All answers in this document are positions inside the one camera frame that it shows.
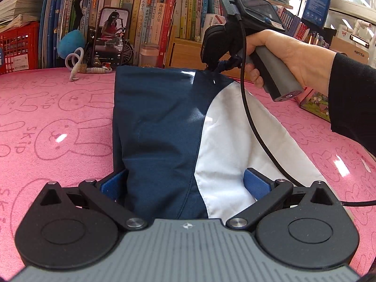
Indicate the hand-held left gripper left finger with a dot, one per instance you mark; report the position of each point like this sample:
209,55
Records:
113,185

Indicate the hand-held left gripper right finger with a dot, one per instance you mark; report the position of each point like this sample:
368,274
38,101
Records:
255,183

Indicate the navy and white jacket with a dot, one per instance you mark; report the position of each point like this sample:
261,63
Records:
158,123

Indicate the person's right forearm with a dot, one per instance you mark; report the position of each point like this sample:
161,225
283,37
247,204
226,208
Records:
352,100

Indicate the person's right hand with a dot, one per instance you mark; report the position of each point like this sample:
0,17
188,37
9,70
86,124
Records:
293,53

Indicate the wooden drawer organiser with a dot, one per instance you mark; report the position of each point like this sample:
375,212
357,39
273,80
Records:
185,54

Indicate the row of books on organiser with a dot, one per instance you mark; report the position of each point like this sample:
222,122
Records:
191,8

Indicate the row of upright books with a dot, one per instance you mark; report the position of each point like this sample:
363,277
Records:
152,20

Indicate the clear jar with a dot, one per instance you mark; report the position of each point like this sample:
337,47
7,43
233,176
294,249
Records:
149,57

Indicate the miniature bicycle model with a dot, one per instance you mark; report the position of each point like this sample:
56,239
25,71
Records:
126,54

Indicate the colourful tin box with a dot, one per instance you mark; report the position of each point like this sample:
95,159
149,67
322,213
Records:
315,102

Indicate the pink rabbit print towel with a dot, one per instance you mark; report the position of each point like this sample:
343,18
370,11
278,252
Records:
58,100

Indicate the smartphone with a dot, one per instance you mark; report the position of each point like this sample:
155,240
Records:
110,35

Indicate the blue carton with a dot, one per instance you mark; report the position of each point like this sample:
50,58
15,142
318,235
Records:
317,3

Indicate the cardboard box with clip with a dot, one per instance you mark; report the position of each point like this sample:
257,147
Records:
352,53

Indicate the blue plush ball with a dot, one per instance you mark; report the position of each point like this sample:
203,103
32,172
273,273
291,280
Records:
70,42

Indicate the red plastic crate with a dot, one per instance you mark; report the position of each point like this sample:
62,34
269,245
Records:
23,47

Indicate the stack of magazines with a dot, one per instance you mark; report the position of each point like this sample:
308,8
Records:
17,8

